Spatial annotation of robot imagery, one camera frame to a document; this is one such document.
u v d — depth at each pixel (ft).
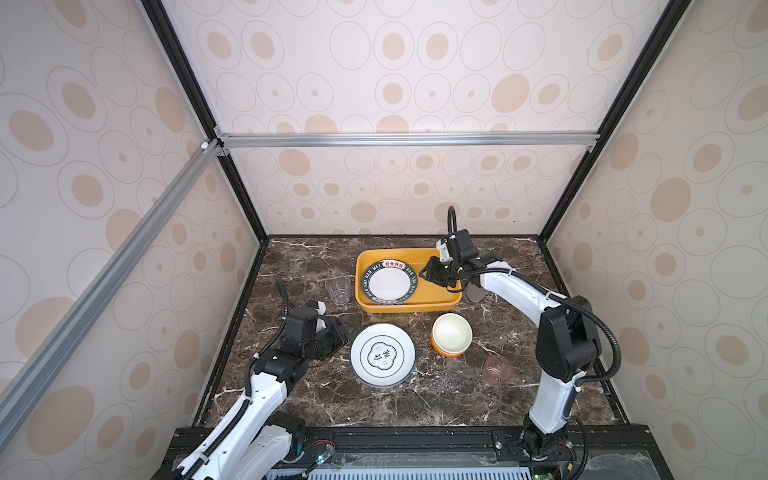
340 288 3.31
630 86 2.61
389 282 3.40
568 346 1.62
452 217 2.66
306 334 2.03
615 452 2.40
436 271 2.67
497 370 2.80
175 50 2.38
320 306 2.49
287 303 2.20
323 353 2.23
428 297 3.27
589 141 3.01
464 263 2.31
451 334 2.86
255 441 1.88
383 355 2.87
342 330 2.32
